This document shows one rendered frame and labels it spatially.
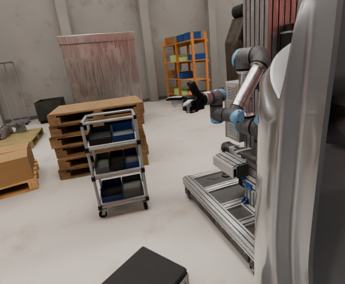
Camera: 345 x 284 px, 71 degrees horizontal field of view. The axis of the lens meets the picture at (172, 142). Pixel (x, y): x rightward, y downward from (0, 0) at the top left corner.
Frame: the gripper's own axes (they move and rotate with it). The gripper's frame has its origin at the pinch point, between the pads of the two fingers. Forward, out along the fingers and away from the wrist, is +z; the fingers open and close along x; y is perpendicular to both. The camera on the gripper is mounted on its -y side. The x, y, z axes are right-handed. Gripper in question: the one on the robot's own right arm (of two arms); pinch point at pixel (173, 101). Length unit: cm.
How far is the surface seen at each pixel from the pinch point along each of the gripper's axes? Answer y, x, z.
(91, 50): 7, 470, -111
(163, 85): 173, 716, -452
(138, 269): 89, -9, 33
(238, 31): -21, 427, -531
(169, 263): 88, -17, 17
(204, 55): 41, 463, -437
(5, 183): 137, 232, 98
